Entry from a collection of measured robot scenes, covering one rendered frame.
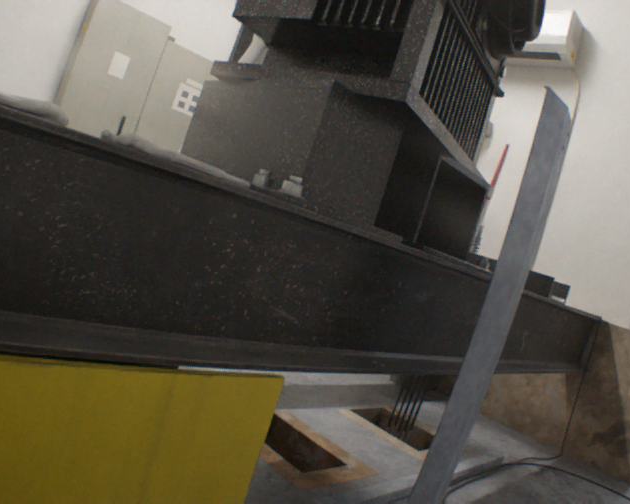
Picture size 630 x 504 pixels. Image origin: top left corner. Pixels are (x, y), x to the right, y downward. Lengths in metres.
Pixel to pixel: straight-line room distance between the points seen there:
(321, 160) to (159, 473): 0.53
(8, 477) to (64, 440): 0.08
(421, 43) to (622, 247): 2.08
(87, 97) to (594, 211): 3.27
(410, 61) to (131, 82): 3.25
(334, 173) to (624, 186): 2.18
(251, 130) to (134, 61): 3.08
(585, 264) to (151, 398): 2.42
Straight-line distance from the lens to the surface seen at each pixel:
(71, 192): 0.65
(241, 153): 0.95
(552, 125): 1.14
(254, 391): 0.79
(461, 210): 1.29
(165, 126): 4.10
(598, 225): 2.84
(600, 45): 3.24
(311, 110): 0.85
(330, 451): 1.67
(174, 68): 4.12
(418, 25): 0.89
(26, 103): 0.59
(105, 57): 3.91
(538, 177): 1.11
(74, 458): 0.70
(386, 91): 0.85
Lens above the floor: 0.64
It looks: 3 degrees down
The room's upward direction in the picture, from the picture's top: 18 degrees clockwise
